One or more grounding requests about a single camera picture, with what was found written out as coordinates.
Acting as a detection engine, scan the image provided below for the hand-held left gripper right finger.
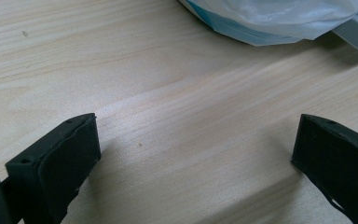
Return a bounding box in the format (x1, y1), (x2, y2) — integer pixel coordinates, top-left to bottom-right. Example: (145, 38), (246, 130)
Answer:
(290, 113), (358, 224)

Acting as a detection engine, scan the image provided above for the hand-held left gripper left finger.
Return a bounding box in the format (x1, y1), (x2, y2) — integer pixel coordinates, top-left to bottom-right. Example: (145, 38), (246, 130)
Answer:
(5, 112), (103, 224)

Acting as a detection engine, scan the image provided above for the blue pedal bin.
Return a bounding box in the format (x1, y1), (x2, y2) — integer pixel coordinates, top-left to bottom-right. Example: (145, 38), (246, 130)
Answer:
(185, 0), (304, 48)

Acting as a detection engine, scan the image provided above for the translucent white plastic bag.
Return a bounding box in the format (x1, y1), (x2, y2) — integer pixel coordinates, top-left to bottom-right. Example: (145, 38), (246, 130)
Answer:
(178, 0), (358, 41)

